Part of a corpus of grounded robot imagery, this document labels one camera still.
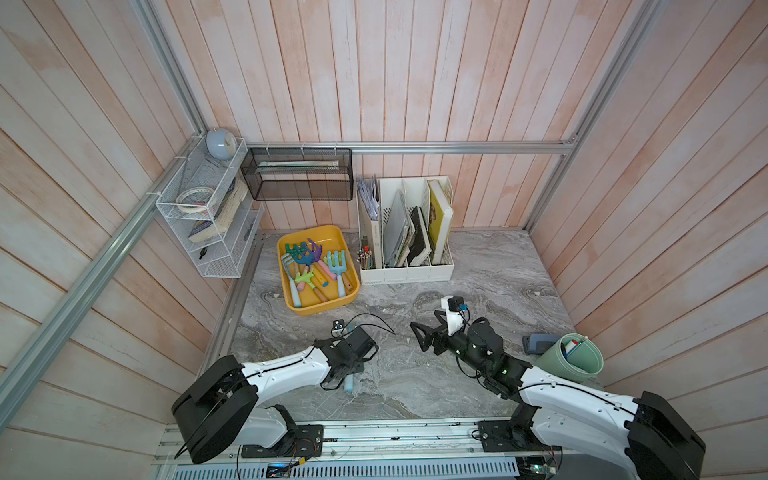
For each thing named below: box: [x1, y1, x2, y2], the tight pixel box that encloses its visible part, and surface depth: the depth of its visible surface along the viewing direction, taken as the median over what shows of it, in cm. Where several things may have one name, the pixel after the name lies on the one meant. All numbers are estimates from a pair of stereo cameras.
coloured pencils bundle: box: [356, 245, 372, 270], surface depth 92 cm
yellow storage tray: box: [277, 225, 361, 316], surface depth 109 cm
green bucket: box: [536, 332, 605, 382], surface depth 78 cm
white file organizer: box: [358, 176, 455, 285], surface depth 103 cm
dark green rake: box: [285, 242, 305, 258], surface depth 113 cm
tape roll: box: [176, 186, 215, 213], surface depth 76 cm
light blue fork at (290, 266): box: [281, 253, 302, 308], surface depth 104 cm
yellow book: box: [427, 179, 454, 265], surface depth 97 cm
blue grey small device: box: [522, 334, 561, 355], surface depth 89 cm
